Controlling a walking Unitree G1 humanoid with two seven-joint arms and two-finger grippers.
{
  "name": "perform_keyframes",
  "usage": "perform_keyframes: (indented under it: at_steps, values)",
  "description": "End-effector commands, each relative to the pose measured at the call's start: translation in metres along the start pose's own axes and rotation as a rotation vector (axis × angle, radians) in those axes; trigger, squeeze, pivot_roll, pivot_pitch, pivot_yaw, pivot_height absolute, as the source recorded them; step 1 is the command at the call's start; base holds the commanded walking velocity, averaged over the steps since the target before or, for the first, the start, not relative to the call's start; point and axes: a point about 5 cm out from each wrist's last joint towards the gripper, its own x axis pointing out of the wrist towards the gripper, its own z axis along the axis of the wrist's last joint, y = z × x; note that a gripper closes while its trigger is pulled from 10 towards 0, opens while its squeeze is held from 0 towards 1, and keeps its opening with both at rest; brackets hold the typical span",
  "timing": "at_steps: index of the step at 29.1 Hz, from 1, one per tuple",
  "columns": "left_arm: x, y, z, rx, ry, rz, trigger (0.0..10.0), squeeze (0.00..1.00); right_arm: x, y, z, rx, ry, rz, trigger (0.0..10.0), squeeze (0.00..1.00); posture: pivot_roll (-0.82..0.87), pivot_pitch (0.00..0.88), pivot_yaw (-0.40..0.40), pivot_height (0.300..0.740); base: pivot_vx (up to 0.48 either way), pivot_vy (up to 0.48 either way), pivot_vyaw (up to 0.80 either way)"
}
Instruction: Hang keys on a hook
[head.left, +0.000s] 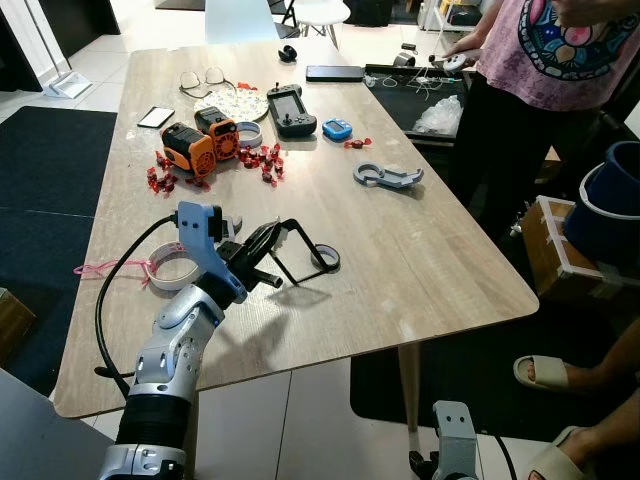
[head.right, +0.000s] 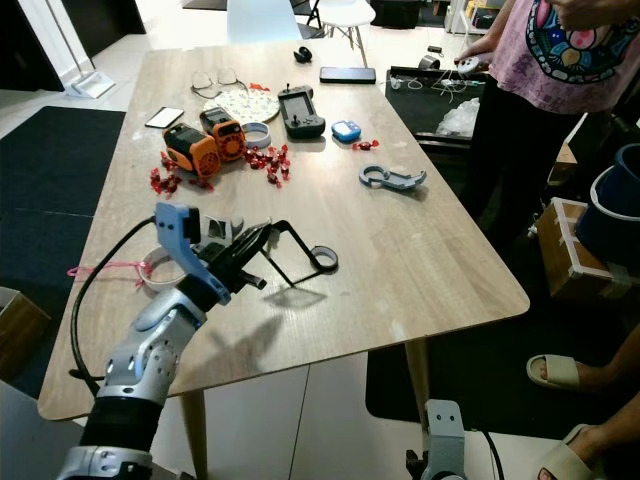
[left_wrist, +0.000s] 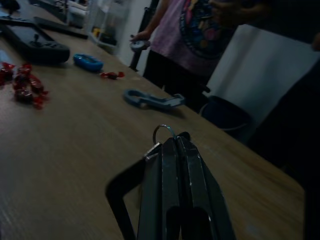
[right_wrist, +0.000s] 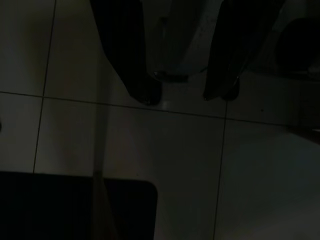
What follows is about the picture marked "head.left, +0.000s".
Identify black lanyard with key ring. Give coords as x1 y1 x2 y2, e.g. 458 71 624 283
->
262 217 342 287

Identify white game controller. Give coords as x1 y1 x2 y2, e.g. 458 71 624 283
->
430 52 471 74

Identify person's right hand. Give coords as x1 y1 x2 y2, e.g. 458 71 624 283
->
445 36 489 61

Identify wooden table leg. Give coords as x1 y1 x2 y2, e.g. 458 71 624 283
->
397 340 423 433
183 395 201 480

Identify white tape roll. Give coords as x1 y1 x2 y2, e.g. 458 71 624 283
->
147 243 201 292

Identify orange black device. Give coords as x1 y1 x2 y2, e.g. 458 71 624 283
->
160 123 217 179
194 106 241 161

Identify beige slipper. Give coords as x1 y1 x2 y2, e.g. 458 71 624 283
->
525 425 601 480
513 355 586 393

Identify black handheld remote controller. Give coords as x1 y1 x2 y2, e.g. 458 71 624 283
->
266 84 319 139

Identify small blue device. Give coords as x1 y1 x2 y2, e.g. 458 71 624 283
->
322 117 354 142

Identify light wooden table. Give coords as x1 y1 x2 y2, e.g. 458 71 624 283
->
52 40 541 421

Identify grey plastic claw part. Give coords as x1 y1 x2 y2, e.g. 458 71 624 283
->
353 162 425 191

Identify white patterned plate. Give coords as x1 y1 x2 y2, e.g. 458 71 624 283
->
193 86 271 123

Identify pink ribbon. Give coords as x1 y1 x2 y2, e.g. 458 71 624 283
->
73 258 151 281

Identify white smartphone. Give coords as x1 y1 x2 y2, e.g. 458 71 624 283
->
137 106 176 129

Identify black smartphone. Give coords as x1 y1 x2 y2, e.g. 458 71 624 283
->
305 65 365 83

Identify black tray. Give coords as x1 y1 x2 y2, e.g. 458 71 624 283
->
363 63 471 141

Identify clear plastic bag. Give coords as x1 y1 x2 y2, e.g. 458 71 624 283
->
412 95 466 136

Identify bare-legged person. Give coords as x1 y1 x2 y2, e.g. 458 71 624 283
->
555 315 640 480

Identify black floor mat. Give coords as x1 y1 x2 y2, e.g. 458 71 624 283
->
0 105 119 396

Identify brown box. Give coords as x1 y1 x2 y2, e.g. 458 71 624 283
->
0 288 39 366

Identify wooden crate white rim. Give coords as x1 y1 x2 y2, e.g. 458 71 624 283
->
520 195 640 301

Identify navy blue bucket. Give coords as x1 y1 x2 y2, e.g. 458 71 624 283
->
562 140 640 276

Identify black cabinet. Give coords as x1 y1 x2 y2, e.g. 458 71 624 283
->
40 0 121 31

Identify person in pink shirt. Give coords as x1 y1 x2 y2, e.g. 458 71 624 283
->
440 0 640 241

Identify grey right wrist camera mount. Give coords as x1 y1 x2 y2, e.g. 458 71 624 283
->
433 400 481 480

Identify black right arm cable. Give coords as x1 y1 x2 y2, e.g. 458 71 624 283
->
478 430 516 480

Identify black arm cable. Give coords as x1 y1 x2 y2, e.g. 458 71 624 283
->
478 430 516 480
94 214 191 399

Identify small white ring roll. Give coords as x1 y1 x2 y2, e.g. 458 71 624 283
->
236 121 265 148

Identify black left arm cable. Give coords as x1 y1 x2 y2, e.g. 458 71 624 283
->
94 214 191 399

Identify wire frame eyeglasses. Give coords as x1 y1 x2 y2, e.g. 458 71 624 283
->
180 66 229 99

